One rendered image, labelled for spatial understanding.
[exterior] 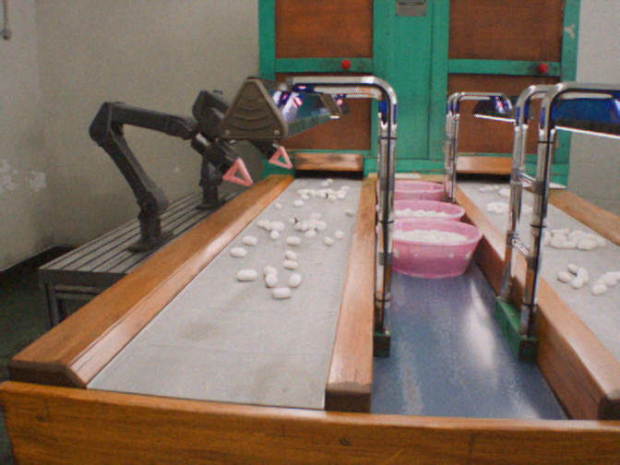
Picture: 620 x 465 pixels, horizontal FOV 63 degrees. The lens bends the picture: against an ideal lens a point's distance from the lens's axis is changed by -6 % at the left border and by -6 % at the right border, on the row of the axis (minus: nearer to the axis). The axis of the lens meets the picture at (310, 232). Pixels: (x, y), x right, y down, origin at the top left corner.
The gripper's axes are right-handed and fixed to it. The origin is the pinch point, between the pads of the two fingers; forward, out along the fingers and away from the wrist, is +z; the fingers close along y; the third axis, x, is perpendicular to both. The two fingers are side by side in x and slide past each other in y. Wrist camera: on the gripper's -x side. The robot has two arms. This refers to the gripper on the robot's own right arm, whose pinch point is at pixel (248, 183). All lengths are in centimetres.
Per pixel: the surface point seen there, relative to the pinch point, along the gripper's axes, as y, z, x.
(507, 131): 89, 63, -68
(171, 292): -61, 7, 8
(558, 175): 88, 93, -69
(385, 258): -66, 30, -23
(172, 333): -76, 12, 5
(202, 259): -41.3, 6.2, 8.4
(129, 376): -90, 11, 6
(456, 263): -24, 52, -25
